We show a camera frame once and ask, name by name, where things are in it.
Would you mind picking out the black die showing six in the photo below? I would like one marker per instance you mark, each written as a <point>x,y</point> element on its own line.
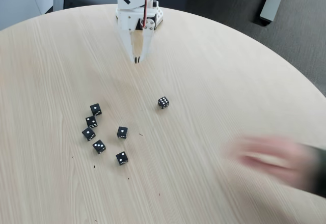
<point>163,102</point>

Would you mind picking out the person's hand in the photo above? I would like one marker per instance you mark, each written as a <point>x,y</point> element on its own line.
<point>275,157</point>

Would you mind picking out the black die with white dots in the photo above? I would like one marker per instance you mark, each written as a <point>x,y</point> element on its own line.
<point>88,134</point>
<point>122,132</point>
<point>99,146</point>
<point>122,158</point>
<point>96,109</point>
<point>91,122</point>

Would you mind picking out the white cabinet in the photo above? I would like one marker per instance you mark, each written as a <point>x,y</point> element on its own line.
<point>15,0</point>

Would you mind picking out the grey desk leg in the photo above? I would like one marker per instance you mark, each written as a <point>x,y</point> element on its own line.
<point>270,5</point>

